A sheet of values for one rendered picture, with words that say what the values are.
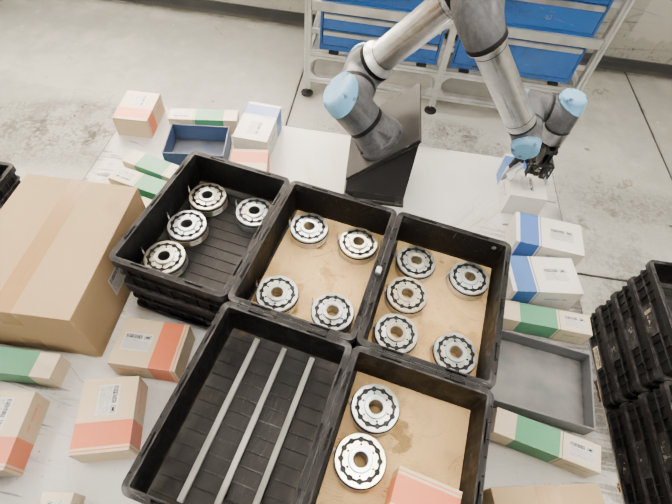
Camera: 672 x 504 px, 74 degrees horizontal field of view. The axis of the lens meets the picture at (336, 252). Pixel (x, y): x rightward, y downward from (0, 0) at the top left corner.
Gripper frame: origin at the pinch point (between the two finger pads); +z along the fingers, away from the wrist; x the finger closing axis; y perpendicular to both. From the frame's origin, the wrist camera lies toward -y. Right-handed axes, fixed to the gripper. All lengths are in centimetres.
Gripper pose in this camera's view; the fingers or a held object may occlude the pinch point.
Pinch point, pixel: (522, 181)
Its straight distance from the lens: 165.3
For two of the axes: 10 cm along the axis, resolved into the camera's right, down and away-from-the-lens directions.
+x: 9.9, 1.5, -0.2
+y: -1.4, 8.0, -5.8
